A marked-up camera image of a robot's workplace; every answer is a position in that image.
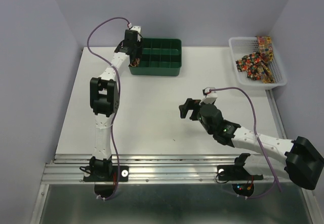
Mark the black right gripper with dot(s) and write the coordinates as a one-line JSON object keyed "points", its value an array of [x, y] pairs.
{"points": [[190, 103]]}

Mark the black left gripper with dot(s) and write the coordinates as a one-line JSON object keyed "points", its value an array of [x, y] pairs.
{"points": [[138, 54]]}

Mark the paisley patterned tie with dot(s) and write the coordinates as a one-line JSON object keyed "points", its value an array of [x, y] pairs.
{"points": [[134, 62]]}

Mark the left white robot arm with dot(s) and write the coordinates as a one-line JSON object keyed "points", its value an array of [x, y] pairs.
{"points": [[104, 101]]}

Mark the green compartment organizer box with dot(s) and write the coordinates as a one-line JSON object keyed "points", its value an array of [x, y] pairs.
{"points": [[160, 57]]}

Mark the dark multicolour dotted tie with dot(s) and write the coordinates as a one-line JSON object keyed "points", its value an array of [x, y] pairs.
{"points": [[249, 64]]}

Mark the white perforated plastic basket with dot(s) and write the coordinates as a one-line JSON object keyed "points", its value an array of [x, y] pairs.
{"points": [[241, 46]]}

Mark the yellow patterned tie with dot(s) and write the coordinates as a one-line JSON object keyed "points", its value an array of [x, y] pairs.
{"points": [[266, 55]]}

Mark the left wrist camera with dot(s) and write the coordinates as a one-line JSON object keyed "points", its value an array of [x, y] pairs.
{"points": [[137, 29]]}

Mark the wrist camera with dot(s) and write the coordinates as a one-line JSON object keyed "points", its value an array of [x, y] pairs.
{"points": [[137, 29], [210, 96]]}

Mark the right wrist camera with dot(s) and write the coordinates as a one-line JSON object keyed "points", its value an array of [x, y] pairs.
{"points": [[210, 96]]}

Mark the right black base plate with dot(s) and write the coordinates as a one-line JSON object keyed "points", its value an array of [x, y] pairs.
{"points": [[235, 173]]}

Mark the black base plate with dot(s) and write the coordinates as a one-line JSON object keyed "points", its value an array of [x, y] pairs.
{"points": [[106, 177], [235, 173]]}

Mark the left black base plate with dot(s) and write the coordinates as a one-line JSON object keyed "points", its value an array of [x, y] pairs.
{"points": [[106, 177]]}

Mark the aluminium rail frame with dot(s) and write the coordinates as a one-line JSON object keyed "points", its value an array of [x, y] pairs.
{"points": [[175, 152]]}

